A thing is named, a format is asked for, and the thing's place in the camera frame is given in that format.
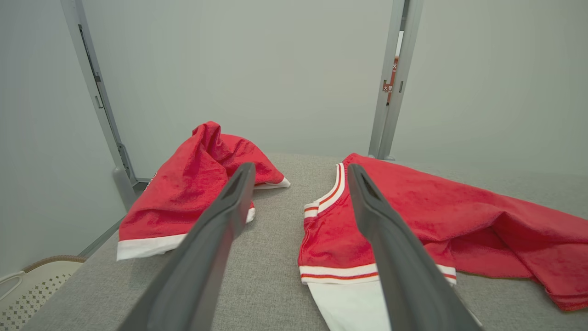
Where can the red jersey with white sleeves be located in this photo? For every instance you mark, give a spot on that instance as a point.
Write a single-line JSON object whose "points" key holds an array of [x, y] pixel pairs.
{"points": [[459, 207]]}

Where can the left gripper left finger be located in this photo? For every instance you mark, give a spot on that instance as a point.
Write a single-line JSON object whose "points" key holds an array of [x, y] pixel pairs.
{"points": [[202, 266]]}

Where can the red shorts with white stripe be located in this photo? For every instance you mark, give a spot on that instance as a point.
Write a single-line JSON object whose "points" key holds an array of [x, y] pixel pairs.
{"points": [[183, 193]]}

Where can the grey hinged partition post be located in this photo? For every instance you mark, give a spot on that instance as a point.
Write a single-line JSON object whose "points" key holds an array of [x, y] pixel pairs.
{"points": [[98, 87]]}

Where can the grey double partition post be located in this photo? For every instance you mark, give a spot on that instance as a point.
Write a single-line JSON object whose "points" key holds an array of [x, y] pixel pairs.
{"points": [[381, 119]]}

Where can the white perforated laundry basket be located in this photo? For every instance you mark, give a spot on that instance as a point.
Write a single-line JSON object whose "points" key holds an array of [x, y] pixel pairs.
{"points": [[36, 294]]}

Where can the red wall sign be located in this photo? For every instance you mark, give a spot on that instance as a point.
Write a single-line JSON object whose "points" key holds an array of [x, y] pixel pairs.
{"points": [[388, 87]]}

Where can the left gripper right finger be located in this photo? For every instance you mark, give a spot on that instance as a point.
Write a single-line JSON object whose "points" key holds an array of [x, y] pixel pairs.
{"points": [[404, 276]]}

